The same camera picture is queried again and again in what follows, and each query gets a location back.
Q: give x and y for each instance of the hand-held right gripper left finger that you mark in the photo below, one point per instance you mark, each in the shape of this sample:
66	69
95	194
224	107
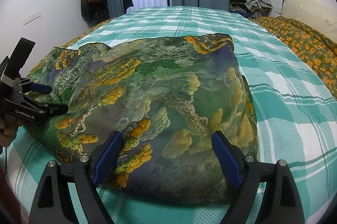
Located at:
109	153

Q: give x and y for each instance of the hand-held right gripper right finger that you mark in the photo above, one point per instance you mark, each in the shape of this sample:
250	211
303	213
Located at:
226	154

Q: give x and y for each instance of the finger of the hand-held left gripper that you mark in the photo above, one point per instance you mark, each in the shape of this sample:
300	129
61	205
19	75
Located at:
55	110
39	88

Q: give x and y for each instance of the green landscape print padded jacket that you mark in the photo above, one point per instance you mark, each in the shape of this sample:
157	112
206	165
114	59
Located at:
158	97

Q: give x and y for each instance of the pile of folded clothes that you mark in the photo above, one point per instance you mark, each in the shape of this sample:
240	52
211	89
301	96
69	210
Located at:
252	5

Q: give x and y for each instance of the person's left hand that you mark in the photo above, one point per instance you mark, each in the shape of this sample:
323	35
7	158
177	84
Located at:
8	133

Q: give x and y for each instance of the teal plaid bed sheet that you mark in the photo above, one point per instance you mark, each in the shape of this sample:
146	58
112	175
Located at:
276	113

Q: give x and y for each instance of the dark hanging garment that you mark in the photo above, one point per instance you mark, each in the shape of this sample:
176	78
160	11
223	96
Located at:
127	1

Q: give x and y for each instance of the orange floral green quilt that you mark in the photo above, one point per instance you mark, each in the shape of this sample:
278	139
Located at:
302	39

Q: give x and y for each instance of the cream padded headboard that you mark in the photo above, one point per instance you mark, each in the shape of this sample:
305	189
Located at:
308	9

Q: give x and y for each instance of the white wall switch panel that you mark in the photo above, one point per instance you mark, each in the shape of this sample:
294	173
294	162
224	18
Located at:
31	17

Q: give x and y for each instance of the white wall outlet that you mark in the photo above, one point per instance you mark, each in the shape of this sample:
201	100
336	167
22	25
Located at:
277	9

